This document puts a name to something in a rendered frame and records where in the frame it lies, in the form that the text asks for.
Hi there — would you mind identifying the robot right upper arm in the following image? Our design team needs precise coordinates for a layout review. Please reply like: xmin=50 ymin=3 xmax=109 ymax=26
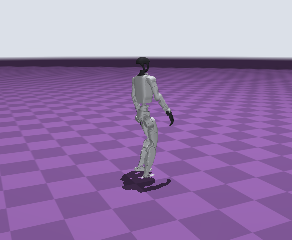
xmin=146 ymin=76 xmax=160 ymax=101

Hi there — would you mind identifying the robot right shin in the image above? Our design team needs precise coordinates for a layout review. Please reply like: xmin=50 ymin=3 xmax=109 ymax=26
xmin=143 ymin=147 xmax=156 ymax=178

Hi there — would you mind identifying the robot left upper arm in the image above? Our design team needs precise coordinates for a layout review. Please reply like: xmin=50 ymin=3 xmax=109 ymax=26
xmin=131 ymin=78 xmax=136 ymax=101

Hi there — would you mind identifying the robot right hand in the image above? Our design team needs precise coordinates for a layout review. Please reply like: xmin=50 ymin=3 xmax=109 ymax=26
xmin=166 ymin=111 xmax=174 ymax=126

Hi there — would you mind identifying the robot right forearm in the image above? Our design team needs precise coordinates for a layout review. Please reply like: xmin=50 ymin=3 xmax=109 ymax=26
xmin=158 ymin=94 xmax=171 ymax=113

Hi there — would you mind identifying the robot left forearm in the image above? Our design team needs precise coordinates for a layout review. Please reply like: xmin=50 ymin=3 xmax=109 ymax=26
xmin=132 ymin=99 xmax=140 ymax=111

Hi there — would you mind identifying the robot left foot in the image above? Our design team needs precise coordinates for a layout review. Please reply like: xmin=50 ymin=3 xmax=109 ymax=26
xmin=134 ymin=167 xmax=152 ymax=171

